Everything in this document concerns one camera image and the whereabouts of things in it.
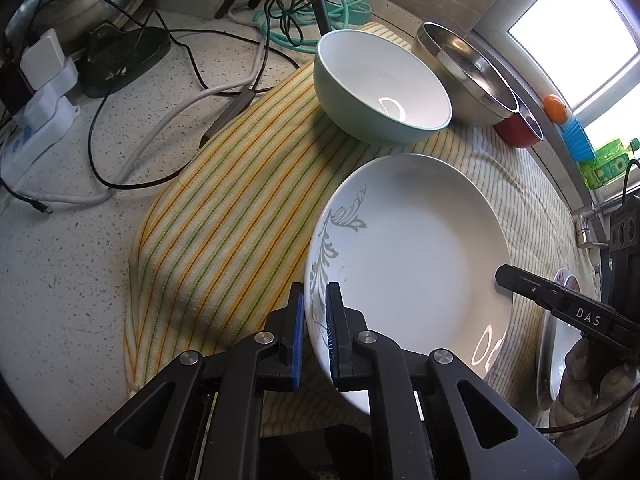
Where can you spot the chrome faucet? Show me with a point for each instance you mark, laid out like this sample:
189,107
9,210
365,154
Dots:
585,230

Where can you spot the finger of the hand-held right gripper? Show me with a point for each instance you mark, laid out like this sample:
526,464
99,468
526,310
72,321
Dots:
550,297

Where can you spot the green dish soap bottle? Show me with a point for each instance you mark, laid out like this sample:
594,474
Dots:
607,165

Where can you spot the white framed window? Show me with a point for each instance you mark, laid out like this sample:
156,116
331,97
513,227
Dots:
560,25

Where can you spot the red steel-lined bowl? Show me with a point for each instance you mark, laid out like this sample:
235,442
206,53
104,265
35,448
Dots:
515,132

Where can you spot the white charger cube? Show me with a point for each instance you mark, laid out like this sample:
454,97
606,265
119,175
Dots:
42,57

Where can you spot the stainless steel bowl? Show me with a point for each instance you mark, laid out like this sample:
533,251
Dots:
475,95

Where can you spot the white plate grey leaf print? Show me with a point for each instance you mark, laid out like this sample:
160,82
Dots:
415,260

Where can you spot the blue fluted silicone cup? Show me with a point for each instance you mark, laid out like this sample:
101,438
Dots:
577,140

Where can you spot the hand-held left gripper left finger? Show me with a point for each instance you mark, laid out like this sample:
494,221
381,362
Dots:
297,340

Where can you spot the yellow striped cloth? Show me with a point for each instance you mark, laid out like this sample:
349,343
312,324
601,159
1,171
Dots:
225,220

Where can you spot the person's right hand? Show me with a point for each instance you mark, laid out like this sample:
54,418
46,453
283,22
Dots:
600,410

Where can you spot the dark oval tray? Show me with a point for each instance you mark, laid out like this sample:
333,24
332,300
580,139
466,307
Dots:
125,60

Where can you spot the orange tangerine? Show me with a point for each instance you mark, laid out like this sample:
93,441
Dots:
556,108

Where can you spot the light green ceramic bowl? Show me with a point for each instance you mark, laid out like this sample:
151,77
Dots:
380,75

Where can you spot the green white power strip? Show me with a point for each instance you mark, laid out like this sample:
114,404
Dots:
357,10

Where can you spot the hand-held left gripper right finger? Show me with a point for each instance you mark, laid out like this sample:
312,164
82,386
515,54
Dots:
331,340

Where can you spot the black stick adapter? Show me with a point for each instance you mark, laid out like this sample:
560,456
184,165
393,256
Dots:
227,117

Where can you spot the large pink floral plate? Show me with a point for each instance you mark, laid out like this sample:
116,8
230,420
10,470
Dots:
560,365

